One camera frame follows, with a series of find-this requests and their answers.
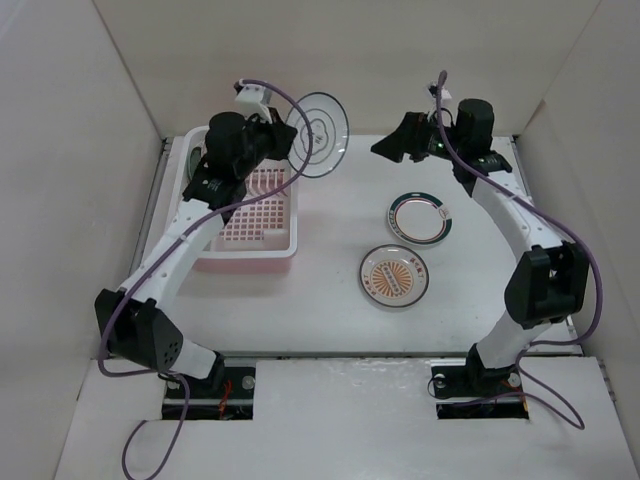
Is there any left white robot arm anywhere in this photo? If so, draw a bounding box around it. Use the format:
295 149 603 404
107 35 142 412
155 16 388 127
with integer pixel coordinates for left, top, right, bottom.
94 107 297 397

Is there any green red rimmed plate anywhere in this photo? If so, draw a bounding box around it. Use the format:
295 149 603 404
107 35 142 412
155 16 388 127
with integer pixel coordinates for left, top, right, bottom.
386 191 453 247

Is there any white plate quatrefoil motif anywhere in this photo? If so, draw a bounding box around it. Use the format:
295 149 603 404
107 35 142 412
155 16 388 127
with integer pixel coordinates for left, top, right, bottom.
285 92 350 178

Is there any orange sunburst plate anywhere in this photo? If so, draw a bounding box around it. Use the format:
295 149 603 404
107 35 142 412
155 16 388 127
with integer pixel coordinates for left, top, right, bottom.
358 244 430 309
190 140 206 166

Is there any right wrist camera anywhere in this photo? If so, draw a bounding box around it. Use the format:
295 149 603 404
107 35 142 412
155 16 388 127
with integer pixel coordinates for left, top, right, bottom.
425 82 452 102

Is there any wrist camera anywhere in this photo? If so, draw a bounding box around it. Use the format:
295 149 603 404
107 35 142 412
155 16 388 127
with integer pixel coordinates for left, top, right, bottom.
425 82 452 102
234 80 273 124

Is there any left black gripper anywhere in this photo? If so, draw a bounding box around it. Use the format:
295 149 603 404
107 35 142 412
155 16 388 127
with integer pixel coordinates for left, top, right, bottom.
235 107 297 179

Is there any pink white dish rack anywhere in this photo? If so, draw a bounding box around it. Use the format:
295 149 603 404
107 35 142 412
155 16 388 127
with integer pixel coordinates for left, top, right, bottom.
165 126 298 274

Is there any small blue patterned plate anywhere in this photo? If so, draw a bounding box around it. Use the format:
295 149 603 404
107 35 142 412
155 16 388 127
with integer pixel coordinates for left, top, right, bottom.
186 151 198 181

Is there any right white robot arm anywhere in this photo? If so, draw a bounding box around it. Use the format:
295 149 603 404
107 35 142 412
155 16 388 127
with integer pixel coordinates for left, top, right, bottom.
370 100 589 394

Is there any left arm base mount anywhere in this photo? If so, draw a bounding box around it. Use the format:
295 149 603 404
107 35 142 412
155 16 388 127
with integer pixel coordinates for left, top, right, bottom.
158 356 256 421

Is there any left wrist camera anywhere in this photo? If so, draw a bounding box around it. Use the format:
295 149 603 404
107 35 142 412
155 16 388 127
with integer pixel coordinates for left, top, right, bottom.
234 80 273 124

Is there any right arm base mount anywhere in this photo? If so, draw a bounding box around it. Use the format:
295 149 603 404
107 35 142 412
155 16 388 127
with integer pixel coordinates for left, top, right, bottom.
429 346 529 420

